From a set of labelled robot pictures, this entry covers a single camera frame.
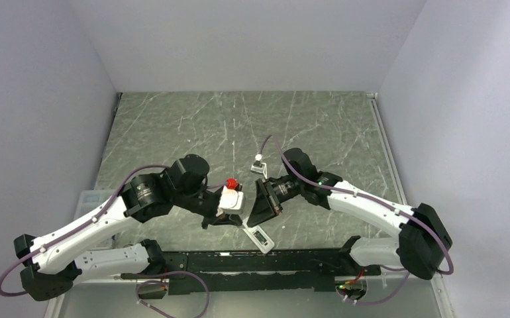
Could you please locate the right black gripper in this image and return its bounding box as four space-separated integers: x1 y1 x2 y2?
247 177 304 228

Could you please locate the white remote control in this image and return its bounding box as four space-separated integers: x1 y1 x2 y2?
242 224 275 254

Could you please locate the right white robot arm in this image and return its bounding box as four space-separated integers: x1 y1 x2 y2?
246 148 452 280

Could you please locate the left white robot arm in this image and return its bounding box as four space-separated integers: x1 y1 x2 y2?
14 154 244 301

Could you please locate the clear plastic organizer box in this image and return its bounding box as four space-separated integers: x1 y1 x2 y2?
73 189 115 221

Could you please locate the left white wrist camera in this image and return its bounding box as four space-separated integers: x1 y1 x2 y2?
219 178 246 215

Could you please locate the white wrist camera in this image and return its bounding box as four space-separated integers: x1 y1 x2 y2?
219 178 246 215
250 154 268 179

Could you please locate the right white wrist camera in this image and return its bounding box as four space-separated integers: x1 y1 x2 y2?
250 154 268 179

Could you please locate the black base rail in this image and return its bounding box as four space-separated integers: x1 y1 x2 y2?
121 238 381 295

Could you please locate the aluminium frame rail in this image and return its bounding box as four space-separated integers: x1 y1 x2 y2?
366 93 408 205

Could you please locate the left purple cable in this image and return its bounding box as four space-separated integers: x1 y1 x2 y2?
0 164 170 297

